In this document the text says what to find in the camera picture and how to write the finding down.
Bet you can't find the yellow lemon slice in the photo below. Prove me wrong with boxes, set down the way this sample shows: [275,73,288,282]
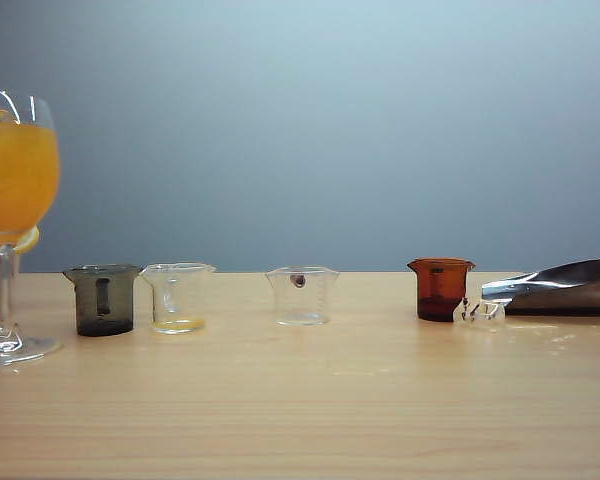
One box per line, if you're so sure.
[0,225,41,254]

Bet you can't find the stainless steel ice scoop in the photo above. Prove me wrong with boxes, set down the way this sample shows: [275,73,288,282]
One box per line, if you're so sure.
[481,257,600,317]

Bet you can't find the clear empty measuring cup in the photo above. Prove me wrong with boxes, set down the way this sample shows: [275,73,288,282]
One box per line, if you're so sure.
[264,265,341,327]

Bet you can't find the clear ice cube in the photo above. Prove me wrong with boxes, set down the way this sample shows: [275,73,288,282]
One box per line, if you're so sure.
[452,298,507,332]

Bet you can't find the dark grey measuring cup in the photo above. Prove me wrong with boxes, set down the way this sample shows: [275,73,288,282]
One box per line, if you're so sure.
[62,263,144,337]

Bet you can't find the clear measuring cup yellow residue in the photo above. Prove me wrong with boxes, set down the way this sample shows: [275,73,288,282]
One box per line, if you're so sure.
[138,261,217,335]

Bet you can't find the amber measuring cup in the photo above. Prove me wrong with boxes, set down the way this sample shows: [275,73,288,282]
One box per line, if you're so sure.
[407,257,477,322]

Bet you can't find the large stemmed wine glass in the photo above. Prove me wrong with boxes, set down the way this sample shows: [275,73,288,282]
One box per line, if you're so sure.
[0,89,64,369]

